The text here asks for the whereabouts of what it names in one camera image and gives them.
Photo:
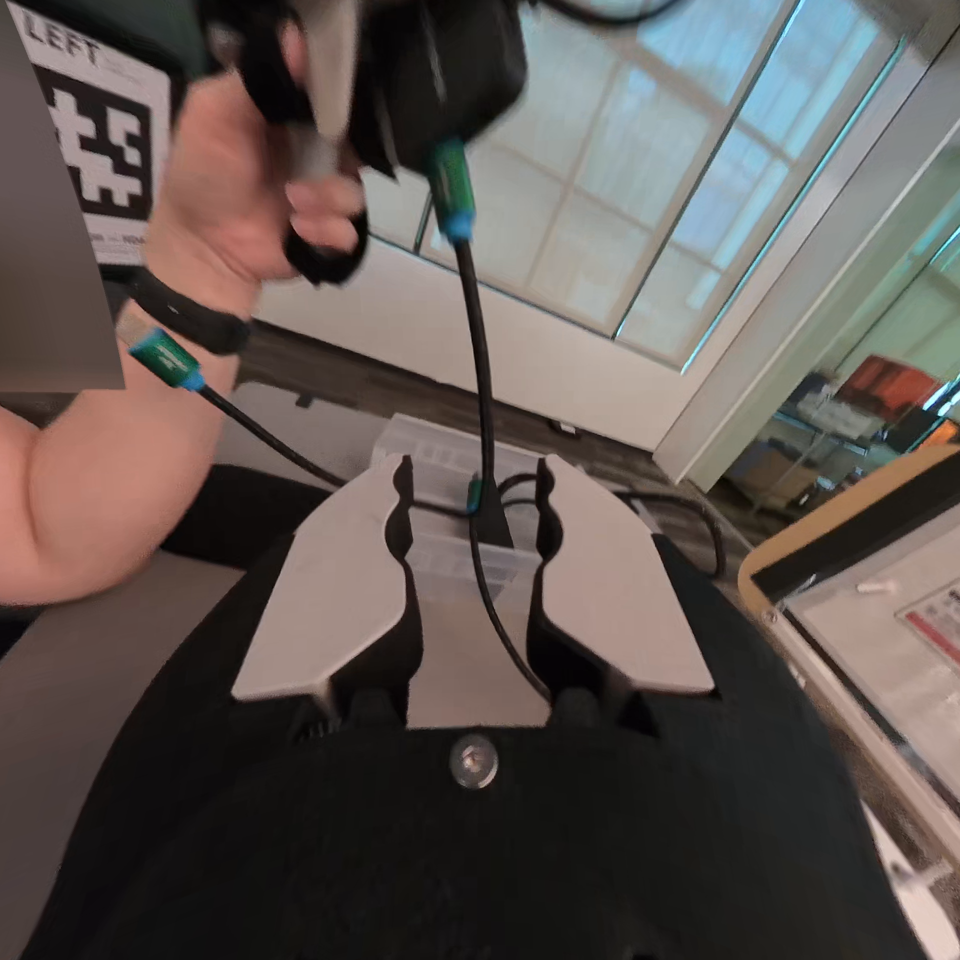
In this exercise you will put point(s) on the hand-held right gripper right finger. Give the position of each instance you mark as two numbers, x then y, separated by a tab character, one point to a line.
622	600

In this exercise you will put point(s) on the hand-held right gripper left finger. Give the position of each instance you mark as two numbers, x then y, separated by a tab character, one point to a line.
330	600

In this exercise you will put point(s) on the clear plastic bin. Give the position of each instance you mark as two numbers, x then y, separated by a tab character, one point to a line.
442	570

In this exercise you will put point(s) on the black HDMI adapter hub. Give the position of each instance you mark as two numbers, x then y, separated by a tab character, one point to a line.
450	75

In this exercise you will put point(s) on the person's left forearm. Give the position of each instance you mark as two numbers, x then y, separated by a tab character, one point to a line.
90	487

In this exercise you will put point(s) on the person's left hand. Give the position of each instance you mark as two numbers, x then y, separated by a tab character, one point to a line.
217	187

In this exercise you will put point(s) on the wooden document stand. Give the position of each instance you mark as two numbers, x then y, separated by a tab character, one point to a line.
825	510

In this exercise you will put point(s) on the black and white marker board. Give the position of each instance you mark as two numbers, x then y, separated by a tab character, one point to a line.
97	135

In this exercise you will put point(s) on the printed instruction sheet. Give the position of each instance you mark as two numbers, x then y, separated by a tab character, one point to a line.
885	660

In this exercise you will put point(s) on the black wrist band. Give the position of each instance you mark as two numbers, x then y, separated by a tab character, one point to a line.
187	315

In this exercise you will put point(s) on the large office window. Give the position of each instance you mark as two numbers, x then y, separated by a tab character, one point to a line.
637	150

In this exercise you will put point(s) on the red storage crate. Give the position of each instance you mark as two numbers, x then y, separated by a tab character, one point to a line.
889	382

